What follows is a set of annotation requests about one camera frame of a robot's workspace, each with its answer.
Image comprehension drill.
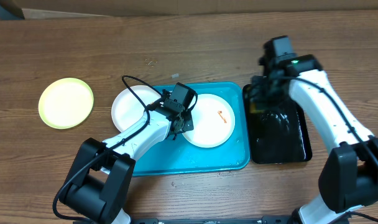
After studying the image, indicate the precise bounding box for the green yellow sponge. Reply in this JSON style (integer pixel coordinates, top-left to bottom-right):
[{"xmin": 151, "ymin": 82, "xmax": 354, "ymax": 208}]
[{"xmin": 249, "ymin": 102, "xmax": 258, "ymax": 114}]

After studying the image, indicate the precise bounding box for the white plate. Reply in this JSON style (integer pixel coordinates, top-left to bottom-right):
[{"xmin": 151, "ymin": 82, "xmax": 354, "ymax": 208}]
[
  {"xmin": 111, "ymin": 85, "xmax": 160, "ymax": 132},
  {"xmin": 183, "ymin": 94, "xmax": 236, "ymax": 148}
]

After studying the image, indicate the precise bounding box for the lime green plate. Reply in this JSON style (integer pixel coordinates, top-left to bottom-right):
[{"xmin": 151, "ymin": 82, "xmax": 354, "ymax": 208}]
[{"xmin": 38, "ymin": 78, "xmax": 94, "ymax": 129}]

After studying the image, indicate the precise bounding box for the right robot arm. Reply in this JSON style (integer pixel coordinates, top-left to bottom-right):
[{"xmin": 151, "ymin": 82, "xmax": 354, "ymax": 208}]
[{"xmin": 247, "ymin": 52, "xmax": 378, "ymax": 223}]

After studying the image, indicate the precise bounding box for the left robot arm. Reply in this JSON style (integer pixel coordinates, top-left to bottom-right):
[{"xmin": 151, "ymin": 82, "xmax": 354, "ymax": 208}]
[{"xmin": 52, "ymin": 96, "xmax": 193, "ymax": 223}]

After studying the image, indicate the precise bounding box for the teal plastic tray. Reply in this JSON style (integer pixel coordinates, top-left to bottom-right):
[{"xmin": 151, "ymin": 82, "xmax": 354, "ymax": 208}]
[{"xmin": 134, "ymin": 82, "xmax": 250, "ymax": 177}]

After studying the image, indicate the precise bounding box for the black rectangular tray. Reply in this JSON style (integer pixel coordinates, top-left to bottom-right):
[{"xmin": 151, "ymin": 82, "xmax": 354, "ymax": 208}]
[{"xmin": 242, "ymin": 84, "xmax": 313, "ymax": 164}]

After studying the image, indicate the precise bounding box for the cardboard panel at back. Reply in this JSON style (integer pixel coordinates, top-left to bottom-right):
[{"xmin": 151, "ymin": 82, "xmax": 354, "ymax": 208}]
[{"xmin": 14, "ymin": 0, "xmax": 378, "ymax": 16}]

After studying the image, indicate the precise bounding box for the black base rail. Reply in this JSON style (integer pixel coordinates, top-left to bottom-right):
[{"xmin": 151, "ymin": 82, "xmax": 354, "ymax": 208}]
[{"xmin": 130, "ymin": 215, "xmax": 302, "ymax": 224}]

